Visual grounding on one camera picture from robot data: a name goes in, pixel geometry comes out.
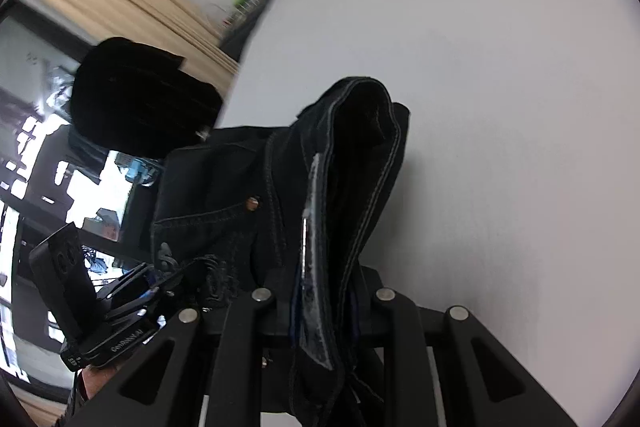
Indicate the window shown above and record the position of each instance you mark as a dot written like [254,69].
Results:
[30,157]

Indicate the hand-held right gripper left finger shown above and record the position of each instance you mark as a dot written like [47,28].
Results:
[275,317]

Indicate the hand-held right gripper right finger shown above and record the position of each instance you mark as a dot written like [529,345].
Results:
[371,312]

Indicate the white bed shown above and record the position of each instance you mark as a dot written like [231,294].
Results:
[500,107]

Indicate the person's left forearm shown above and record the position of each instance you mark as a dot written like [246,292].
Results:
[70,407]

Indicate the light blue container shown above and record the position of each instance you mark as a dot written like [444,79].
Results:
[140,169]

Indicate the black cap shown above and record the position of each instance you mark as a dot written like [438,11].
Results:
[140,97]

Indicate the person's left hand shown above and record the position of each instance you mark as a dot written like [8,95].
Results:
[97,379]

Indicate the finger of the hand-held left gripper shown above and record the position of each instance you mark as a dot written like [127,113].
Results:
[135,304]
[131,276]

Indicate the dark navy denim pants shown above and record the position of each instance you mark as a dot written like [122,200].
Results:
[350,157]

